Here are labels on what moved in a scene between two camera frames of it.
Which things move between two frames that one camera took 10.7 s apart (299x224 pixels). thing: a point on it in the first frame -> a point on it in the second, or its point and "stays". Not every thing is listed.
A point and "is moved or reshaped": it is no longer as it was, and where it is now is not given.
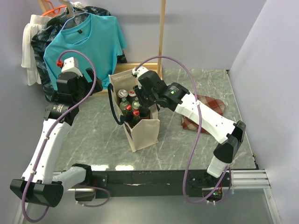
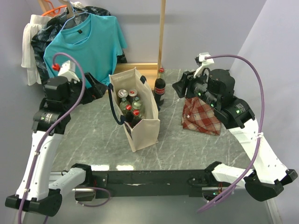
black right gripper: [139, 89] -> [188, 80]
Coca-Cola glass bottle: [136, 117] stays
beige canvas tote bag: [144, 134] stays
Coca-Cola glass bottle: [145, 113] is moved or reshaped
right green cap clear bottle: [136, 104] stays
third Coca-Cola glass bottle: [128, 115] stays
